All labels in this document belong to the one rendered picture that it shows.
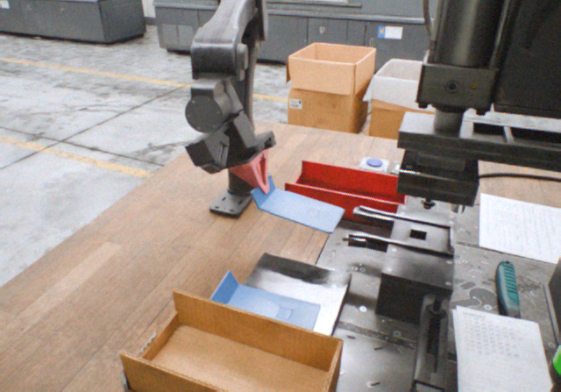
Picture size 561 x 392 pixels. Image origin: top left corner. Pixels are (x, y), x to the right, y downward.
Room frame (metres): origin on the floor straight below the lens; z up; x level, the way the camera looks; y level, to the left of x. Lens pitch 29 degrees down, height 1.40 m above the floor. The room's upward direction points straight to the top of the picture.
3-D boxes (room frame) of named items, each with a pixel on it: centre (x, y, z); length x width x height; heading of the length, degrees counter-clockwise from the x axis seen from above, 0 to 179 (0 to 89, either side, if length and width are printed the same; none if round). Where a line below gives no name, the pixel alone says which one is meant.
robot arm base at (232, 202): (0.84, 0.08, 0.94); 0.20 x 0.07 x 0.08; 159
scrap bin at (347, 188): (0.80, -0.15, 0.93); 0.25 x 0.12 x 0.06; 69
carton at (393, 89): (2.91, -0.99, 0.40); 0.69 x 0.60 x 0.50; 155
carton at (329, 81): (3.12, -0.39, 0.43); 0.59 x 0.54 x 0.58; 155
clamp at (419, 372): (0.37, -0.20, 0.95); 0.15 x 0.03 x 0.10; 159
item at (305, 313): (0.46, 0.02, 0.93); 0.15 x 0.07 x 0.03; 71
